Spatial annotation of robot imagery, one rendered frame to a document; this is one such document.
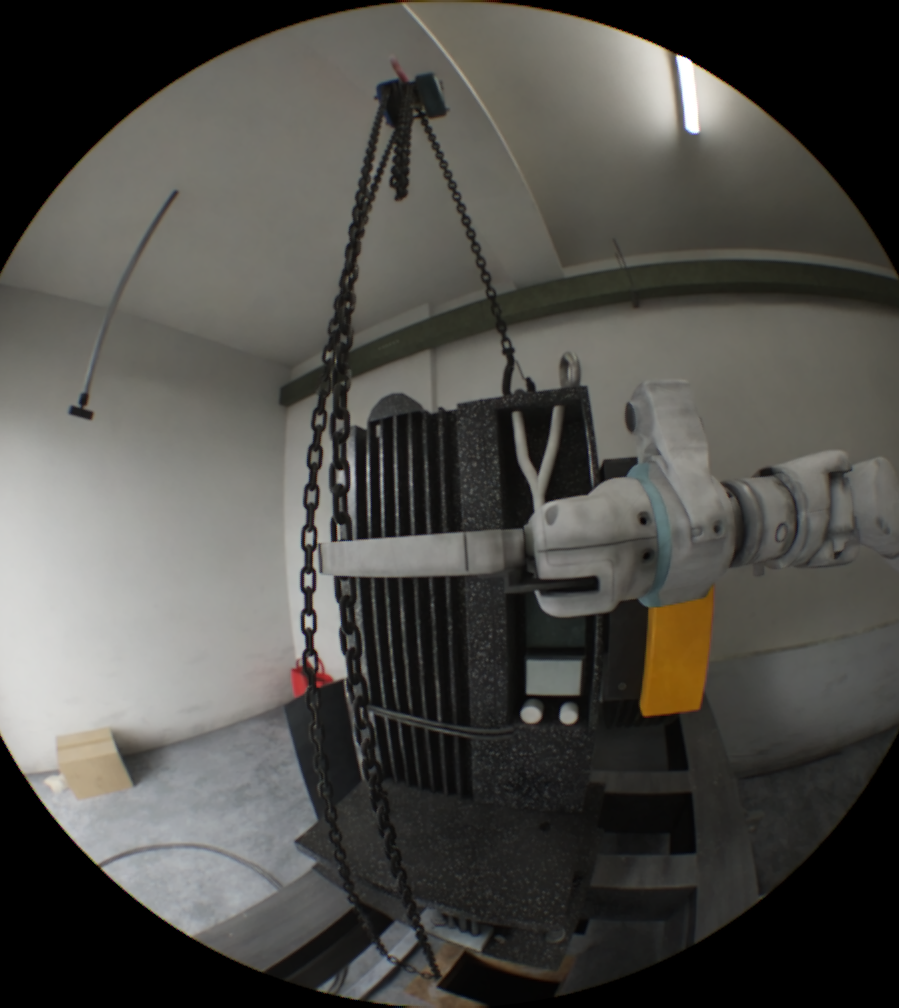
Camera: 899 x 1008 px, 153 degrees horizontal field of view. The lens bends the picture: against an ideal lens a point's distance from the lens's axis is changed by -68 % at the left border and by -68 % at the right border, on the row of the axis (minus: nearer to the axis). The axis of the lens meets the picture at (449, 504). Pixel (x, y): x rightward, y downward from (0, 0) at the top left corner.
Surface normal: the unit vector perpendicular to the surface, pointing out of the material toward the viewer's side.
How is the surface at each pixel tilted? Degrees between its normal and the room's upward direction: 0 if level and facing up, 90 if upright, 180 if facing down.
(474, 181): 180
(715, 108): 180
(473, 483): 90
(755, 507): 72
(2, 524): 90
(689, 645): 90
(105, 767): 90
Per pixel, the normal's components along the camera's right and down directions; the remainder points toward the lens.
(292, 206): 0.05, 1.00
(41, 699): 0.88, -0.08
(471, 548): -0.26, -0.09
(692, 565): -0.12, 0.45
